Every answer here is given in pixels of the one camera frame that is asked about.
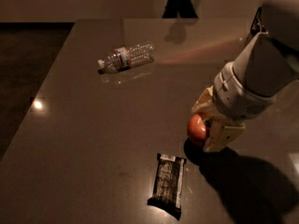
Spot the black rxbar chocolate wrapper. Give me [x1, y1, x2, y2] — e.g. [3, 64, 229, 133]
[147, 153, 187, 220]

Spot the red apple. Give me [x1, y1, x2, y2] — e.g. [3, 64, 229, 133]
[187, 114, 209, 147]

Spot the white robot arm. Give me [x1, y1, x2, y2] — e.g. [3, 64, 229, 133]
[187, 0, 299, 152]

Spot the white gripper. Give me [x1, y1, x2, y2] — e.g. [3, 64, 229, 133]
[192, 62, 277, 152]

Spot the snack basket at table edge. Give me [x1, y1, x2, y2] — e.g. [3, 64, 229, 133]
[249, 7, 266, 36]

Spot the person in dark trousers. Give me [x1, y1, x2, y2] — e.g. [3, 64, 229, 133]
[162, 0, 198, 19]

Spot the clear plastic water bottle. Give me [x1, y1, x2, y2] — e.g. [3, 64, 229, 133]
[97, 41, 155, 75]

